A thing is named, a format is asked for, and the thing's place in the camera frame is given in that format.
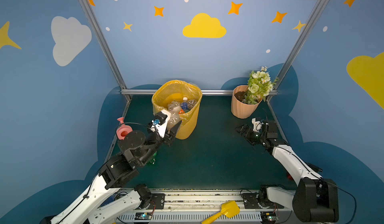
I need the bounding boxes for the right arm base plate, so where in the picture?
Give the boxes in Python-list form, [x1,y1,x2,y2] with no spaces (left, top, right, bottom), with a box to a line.
[241,193,284,209]

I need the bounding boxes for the yellow toy shovel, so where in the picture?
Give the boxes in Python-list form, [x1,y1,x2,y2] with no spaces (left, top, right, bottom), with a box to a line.
[202,201,240,224]

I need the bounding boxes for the green circuit board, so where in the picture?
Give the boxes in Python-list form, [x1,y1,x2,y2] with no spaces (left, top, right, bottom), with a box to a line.
[135,213,153,221]
[261,212,279,224]

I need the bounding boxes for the pink watering can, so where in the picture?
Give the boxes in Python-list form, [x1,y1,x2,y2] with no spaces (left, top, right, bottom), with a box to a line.
[116,117,133,140]

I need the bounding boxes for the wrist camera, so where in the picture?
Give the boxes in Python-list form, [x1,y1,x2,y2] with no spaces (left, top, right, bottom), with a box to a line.
[252,118,263,132]
[149,110,171,138]

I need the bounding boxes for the yellow mesh waste bin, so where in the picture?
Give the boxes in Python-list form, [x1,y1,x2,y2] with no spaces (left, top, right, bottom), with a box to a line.
[151,80,203,140]

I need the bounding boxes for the yellow plastic bin liner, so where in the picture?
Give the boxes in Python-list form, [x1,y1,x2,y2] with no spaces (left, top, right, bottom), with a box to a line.
[150,80,203,128]

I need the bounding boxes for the green bottle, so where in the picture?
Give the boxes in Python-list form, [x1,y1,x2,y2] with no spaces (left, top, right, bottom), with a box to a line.
[147,153,157,165]

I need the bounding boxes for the right green circuit board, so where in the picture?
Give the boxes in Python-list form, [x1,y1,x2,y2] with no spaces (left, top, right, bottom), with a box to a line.
[261,212,279,224]

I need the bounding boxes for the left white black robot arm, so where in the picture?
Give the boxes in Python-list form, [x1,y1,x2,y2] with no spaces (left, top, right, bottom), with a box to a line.
[41,112,182,224]

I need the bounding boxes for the white green artificial flowers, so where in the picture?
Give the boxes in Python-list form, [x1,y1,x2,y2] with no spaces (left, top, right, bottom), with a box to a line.
[241,67,279,105]

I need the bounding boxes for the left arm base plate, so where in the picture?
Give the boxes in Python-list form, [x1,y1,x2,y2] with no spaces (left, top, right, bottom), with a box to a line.
[148,193,166,210]

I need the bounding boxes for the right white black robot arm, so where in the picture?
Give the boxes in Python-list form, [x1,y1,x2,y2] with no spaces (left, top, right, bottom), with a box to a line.
[235,121,339,223]

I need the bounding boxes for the water bottle blue label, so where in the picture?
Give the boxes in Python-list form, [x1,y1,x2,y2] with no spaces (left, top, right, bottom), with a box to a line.
[180,97,190,113]

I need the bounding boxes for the ribbed terracotta flower pot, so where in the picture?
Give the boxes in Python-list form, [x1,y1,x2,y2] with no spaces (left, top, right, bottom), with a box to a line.
[231,85,262,119]

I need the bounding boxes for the clear bottle orange label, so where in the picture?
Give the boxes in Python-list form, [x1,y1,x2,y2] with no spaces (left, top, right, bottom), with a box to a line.
[167,107,182,130]
[168,101,184,114]

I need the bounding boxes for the left green circuit board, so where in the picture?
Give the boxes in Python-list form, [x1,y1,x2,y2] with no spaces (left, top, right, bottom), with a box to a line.
[135,213,153,221]

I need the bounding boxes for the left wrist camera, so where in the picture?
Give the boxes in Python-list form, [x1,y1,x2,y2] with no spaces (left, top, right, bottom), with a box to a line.
[149,110,171,138]

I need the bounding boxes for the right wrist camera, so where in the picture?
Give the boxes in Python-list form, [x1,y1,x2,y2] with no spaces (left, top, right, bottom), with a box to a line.
[252,118,263,132]

